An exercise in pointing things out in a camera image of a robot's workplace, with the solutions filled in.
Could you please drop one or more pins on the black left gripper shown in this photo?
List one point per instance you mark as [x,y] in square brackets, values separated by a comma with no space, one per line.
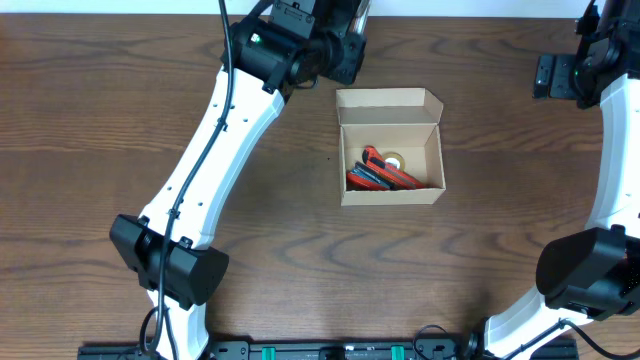
[351,62]

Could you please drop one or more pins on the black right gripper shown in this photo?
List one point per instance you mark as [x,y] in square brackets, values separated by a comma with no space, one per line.
[560,84]

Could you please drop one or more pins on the cardboard box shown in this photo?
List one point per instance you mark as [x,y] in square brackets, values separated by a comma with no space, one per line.
[401,120]

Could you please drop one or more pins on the yellow clear tape roll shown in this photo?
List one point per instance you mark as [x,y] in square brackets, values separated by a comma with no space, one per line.
[394,159]

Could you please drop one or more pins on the red black stapler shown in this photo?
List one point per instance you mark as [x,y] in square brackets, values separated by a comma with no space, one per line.
[366,178]

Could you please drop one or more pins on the red utility knife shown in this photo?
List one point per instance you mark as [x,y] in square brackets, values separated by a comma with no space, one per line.
[398,178]

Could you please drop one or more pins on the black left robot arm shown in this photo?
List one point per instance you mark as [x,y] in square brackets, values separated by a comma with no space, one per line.
[278,48]

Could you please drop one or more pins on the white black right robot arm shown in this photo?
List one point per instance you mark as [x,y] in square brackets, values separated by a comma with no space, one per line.
[591,275]

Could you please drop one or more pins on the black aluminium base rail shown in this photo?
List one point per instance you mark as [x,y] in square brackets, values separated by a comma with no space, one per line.
[431,348]

